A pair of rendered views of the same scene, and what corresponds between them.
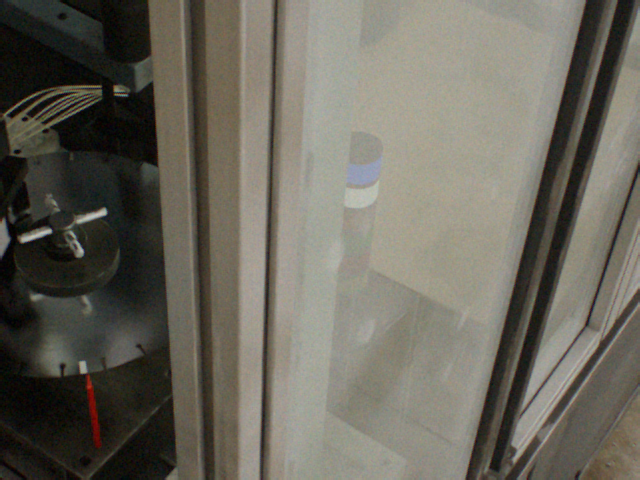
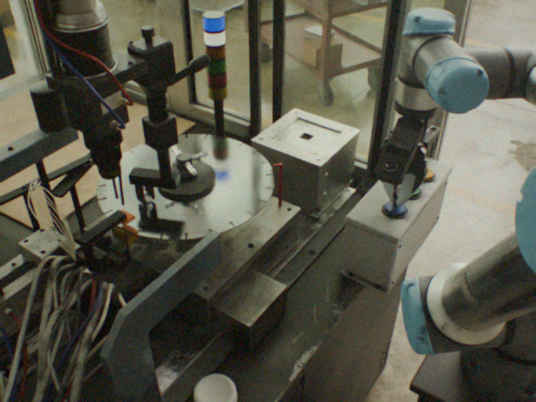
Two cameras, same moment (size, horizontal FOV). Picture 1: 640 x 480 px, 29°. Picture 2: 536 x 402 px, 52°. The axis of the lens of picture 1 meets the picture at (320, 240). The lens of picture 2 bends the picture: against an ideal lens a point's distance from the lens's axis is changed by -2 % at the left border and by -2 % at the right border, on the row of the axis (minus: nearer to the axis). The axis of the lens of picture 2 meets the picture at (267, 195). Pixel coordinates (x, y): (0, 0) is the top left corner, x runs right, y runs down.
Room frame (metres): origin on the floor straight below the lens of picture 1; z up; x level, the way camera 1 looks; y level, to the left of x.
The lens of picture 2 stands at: (0.69, 1.12, 1.57)
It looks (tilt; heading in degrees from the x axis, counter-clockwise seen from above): 38 degrees down; 273
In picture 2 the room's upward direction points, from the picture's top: straight up
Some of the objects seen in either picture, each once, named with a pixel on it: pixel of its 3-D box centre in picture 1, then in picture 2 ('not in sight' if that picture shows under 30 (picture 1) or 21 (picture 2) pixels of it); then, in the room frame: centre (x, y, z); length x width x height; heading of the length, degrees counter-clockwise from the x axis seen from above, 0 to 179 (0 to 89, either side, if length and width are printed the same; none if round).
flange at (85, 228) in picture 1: (66, 246); (185, 174); (0.88, 0.27, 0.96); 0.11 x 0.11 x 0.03
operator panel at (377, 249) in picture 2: not in sight; (397, 219); (0.46, 0.21, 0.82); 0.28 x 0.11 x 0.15; 58
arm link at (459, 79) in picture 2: not in sight; (461, 75); (0.45, 0.36, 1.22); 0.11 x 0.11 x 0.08; 9
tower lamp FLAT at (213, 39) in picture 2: not in sight; (214, 36); (0.86, -0.03, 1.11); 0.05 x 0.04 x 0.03; 148
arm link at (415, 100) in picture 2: not in sight; (416, 91); (0.48, 0.26, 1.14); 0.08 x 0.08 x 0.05
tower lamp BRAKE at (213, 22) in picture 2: not in sight; (213, 21); (0.86, -0.03, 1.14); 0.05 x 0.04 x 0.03; 148
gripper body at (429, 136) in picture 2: not in sight; (412, 131); (0.48, 0.26, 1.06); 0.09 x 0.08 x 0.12; 58
